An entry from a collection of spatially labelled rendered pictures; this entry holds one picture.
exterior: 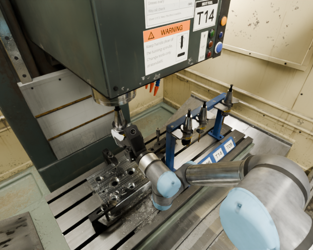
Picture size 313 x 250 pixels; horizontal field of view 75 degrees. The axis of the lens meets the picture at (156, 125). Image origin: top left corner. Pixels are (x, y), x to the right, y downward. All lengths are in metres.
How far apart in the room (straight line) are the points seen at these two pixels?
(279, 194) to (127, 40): 0.42
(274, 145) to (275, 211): 1.22
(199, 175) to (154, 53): 0.41
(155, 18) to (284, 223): 0.47
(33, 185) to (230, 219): 1.53
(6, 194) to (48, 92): 0.93
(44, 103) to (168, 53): 0.76
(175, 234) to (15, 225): 0.92
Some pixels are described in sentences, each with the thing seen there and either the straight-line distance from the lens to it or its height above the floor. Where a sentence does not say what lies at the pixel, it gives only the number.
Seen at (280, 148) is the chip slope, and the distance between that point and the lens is 1.62.
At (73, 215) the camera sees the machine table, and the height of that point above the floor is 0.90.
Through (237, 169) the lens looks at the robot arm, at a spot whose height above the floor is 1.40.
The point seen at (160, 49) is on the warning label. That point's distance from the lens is 0.54.
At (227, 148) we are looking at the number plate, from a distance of 1.33.
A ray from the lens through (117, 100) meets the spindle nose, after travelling 0.68.
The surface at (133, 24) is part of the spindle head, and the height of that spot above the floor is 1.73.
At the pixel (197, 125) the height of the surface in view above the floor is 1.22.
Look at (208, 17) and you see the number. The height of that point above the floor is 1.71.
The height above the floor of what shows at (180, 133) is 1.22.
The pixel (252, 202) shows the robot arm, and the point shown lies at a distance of 0.41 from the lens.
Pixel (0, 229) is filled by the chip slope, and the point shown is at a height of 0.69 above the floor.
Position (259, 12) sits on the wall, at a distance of 1.45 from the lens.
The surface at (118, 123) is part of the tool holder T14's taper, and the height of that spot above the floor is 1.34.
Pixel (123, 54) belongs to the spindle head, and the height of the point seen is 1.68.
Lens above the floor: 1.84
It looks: 39 degrees down
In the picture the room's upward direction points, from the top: 1 degrees counter-clockwise
